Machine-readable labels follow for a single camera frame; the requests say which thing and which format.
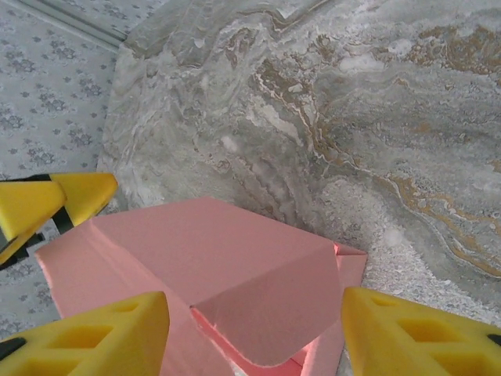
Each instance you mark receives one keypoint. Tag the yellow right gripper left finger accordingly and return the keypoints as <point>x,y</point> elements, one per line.
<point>78,344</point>

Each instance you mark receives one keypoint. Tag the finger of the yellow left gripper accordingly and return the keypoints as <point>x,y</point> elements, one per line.
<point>86,192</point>
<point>27,203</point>

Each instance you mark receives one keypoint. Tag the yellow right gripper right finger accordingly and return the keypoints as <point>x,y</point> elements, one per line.
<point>422,340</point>

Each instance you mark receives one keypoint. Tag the pink paper box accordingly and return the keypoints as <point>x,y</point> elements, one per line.
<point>195,243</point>

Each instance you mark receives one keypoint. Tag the aluminium frame post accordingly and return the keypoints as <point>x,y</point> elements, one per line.
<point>78,21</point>

